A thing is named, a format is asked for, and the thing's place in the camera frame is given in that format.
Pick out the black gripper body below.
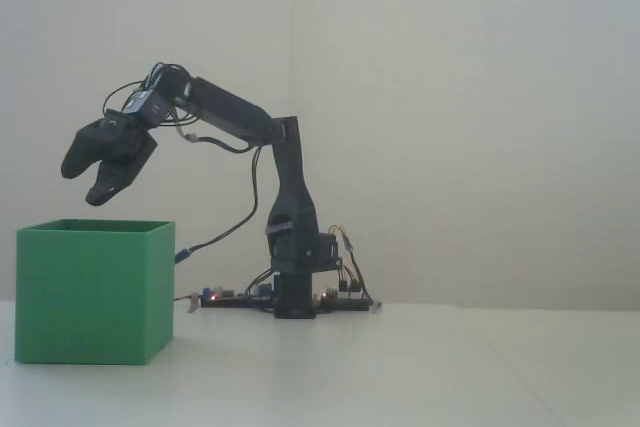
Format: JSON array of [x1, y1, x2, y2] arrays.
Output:
[[79, 109, 151, 161]]

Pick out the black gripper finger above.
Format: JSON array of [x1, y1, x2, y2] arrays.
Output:
[[60, 130, 104, 179], [85, 134, 159, 207]]

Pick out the green square bin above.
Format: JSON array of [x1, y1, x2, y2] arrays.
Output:
[[14, 218, 177, 366]]

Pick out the blue circuit board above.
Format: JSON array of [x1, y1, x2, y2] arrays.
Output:
[[201, 285, 275, 301]]

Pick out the motor driver board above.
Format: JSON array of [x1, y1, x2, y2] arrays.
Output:
[[317, 285, 369, 302]]

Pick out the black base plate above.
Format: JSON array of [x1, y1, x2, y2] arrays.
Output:
[[199, 296, 372, 312]]

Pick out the coloured jumper wires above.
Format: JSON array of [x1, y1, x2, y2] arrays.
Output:
[[327, 224, 367, 294]]

